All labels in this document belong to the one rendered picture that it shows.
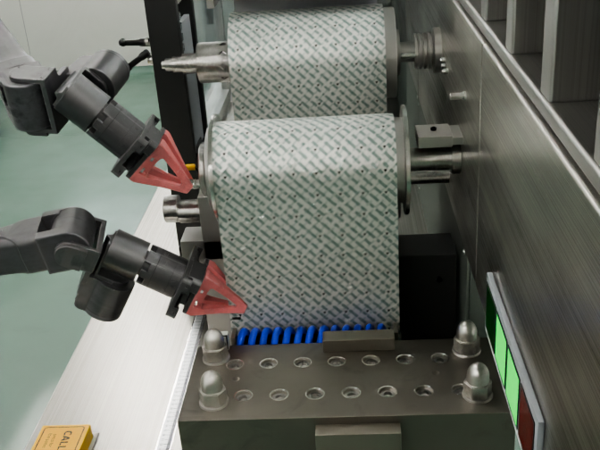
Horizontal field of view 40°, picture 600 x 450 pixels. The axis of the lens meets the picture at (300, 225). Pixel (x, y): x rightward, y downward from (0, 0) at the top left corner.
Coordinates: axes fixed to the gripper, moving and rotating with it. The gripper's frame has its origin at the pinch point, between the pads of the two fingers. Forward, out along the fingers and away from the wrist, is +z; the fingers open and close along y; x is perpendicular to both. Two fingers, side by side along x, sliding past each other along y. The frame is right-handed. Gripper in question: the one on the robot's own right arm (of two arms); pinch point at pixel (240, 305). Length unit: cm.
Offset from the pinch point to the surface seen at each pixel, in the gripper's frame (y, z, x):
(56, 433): 8.5, -15.5, -25.6
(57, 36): -556, -148, -171
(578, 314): 51, 12, 40
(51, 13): -556, -158, -156
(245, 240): 0.3, -3.7, 9.5
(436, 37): -29, 11, 40
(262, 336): 3.3, 4.2, -1.0
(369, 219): 0.2, 9.5, 19.9
